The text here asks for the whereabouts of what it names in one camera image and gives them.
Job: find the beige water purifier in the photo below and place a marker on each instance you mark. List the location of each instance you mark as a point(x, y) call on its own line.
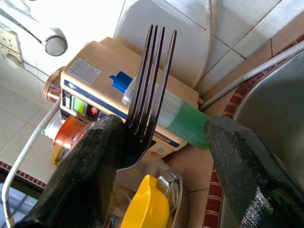
point(107, 61)

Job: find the steel fork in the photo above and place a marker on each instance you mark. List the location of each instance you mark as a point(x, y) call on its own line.
point(137, 152)

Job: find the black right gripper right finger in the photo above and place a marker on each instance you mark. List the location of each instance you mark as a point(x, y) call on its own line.
point(251, 180)

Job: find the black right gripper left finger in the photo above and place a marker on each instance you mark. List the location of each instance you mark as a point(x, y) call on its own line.
point(83, 180)

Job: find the large steel sink basin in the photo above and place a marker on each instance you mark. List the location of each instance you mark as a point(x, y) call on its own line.
point(273, 99)

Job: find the dark jar with orange lid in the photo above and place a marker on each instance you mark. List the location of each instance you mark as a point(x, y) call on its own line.
point(71, 133)

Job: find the grey metal sink faucet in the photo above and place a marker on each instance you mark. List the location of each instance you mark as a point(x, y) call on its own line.
point(55, 45)

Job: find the thin white counter pipe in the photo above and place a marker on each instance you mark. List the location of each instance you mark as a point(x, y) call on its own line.
point(249, 73)

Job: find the small steel bowl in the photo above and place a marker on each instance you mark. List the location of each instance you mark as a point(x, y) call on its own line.
point(174, 187)

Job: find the green soap bottle blue cap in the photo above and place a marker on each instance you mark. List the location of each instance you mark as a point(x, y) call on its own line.
point(187, 121)

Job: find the yellow plastic bowl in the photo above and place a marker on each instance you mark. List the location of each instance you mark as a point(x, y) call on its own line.
point(145, 206)

